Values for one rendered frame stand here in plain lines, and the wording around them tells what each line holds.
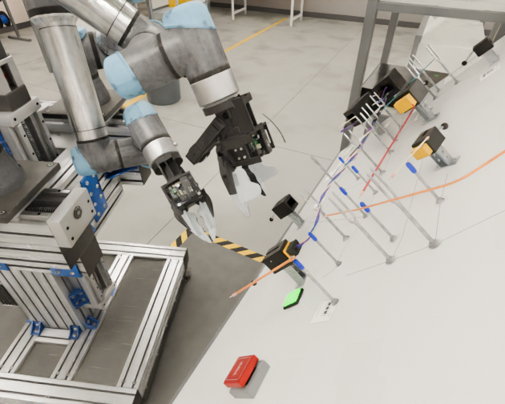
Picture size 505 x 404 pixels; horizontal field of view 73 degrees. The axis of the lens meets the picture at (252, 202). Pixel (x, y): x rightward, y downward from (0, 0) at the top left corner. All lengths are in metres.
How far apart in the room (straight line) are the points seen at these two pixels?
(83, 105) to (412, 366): 0.80
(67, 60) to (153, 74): 0.33
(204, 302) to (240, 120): 1.54
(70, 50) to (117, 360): 1.25
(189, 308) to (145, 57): 1.59
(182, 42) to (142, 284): 1.48
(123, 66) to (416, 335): 0.55
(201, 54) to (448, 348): 0.50
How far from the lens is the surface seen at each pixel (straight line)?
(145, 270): 1.96
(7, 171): 0.99
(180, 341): 1.92
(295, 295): 0.69
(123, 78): 0.62
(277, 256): 0.70
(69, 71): 0.90
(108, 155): 0.91
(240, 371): 0.60
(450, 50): 3.69
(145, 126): 0.82
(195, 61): 0.59
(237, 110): 0.59
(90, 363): 1.75
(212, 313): 1.98
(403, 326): 0.46
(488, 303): 0.42
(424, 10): 1.40
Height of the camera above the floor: 1.67
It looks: 40 degrees down
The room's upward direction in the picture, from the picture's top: straight up
